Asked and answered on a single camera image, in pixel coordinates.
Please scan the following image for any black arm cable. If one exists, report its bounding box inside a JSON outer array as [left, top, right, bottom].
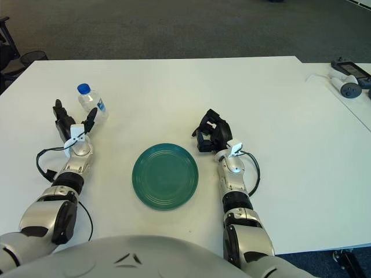
[[36, 131, 94, 241], [242, 151, 261, 197]]

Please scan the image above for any white grey VR controller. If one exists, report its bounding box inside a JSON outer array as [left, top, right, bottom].
[[330, 74, 362, 100]]

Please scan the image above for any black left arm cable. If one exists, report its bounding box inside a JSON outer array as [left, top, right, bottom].
[[36, 131, 94, 241]]

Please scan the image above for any black wire mesh bin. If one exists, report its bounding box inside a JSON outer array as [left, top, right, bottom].
[[20, 50, 49, 66]]

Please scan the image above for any clear bottle with blue cap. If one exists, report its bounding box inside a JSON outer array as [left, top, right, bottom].
[[77, 83, 110, 122]]

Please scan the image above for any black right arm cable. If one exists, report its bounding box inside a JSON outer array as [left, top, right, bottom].
[[242, 151, 261, 197]]

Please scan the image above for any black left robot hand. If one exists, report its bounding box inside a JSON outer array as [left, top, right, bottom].
[[52, 99, 99, 143]]

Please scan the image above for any dark handheld screen device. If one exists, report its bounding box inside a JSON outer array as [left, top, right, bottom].
[[330, 57, 371, 87]]

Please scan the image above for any black office chair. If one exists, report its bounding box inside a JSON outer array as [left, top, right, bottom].
[[0, 16, 27, 93]]

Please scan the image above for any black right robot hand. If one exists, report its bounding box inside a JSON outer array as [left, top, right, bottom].
[[191, 109, 234, 153]]

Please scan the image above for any black caster wheel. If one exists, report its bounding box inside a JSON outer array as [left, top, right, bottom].
[[332, 248, 371, 278]]

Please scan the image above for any grey robot torso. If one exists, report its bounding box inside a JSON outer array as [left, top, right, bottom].
[[5, 235, 261, 278]]

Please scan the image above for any green ribbed plate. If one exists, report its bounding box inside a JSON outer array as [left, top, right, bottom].
[[132, 143, 199, 211]]

